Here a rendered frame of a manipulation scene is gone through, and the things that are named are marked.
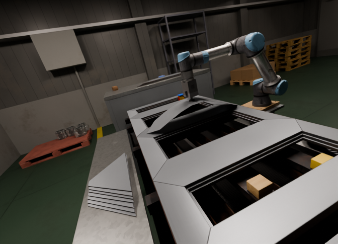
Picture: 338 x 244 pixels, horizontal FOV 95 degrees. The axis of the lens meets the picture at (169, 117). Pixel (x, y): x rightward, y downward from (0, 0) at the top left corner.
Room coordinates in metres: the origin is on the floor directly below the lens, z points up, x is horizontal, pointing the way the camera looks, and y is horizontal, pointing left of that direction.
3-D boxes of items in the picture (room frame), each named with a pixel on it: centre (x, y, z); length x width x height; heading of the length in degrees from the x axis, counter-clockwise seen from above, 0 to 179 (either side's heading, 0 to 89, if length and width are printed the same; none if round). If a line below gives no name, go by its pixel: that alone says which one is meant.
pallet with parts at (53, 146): (3.21, 2.45, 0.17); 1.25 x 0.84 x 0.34; 110
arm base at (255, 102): (1.29, -0.83, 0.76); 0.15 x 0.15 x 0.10
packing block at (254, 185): (0.39, -0.24, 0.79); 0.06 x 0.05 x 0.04; 105
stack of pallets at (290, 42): (5.89, -4.87, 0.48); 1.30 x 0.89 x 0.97; 110
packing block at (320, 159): (0.42, -0.49, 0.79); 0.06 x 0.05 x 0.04; 105
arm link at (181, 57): (0.99, -0.18, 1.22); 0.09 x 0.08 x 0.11; 104
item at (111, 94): (2.10, 0.07, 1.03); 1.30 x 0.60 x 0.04; 105
